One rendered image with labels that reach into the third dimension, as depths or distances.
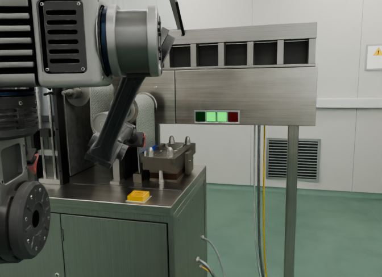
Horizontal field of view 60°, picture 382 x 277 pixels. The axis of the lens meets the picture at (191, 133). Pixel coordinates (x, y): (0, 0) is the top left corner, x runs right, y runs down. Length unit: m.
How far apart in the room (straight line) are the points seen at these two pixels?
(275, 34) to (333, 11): 2.45
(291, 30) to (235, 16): 2.45
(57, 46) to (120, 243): 1.08
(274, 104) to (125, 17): 1.31
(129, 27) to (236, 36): 1.29
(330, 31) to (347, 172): 1.62
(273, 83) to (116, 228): 1.03
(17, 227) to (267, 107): 1.41
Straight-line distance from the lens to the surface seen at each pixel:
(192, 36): 1.86
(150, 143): 1.78
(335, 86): 4.16
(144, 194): 1.40
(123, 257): 1.53
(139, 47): 0.56
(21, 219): 0.64
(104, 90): 1.83
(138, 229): 1.44
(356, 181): 4.38
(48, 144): 2.31
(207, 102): 1.83
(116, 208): 1.41
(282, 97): 1.79
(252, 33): 1.81
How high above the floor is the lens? 1.38
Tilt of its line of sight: 9 degrees down
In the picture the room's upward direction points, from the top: 1 degrees counter-clockwise
